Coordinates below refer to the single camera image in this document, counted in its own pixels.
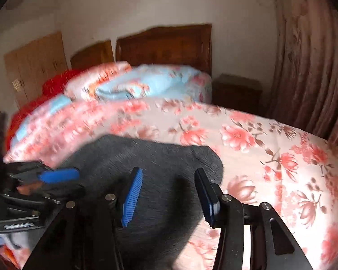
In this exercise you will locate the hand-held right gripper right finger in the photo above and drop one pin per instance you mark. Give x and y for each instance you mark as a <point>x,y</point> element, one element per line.
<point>207,199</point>

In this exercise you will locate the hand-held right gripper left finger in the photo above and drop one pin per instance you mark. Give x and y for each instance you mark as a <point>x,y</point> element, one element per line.
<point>132,197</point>

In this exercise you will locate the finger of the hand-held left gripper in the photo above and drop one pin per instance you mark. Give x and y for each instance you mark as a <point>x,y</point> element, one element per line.
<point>56,190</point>
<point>59,175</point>

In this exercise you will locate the grey orange blue striped sweater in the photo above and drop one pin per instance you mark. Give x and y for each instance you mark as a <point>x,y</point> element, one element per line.
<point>157,174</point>

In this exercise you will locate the light blue white cloth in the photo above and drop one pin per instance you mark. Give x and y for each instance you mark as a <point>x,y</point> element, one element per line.
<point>5,242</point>

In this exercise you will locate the pink floral bed sheet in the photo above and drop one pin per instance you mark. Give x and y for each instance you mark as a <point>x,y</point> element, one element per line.
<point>256,146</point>

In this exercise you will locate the red blanket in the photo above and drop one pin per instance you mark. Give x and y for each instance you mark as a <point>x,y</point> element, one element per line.
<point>56,83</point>

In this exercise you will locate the orange floral pillow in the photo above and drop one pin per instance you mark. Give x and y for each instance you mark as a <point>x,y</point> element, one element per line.
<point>101,76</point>

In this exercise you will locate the dark wooden nightstand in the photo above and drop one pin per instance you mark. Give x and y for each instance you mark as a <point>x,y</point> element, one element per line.
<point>236,92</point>

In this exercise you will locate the light wooden wardrobe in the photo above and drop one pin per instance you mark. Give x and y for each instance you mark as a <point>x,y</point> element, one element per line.
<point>36,64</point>

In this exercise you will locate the light blue floral pillow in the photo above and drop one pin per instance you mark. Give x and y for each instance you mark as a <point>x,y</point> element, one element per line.
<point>157,78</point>

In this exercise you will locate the low brown wooden panel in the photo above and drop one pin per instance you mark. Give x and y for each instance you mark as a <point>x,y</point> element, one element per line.
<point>93,54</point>

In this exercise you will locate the brown wooden headboard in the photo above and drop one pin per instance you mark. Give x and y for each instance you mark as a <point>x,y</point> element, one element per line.
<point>163,47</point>

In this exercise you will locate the brown patterned curtain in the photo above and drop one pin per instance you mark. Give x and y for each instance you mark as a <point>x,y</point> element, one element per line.
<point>307,62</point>

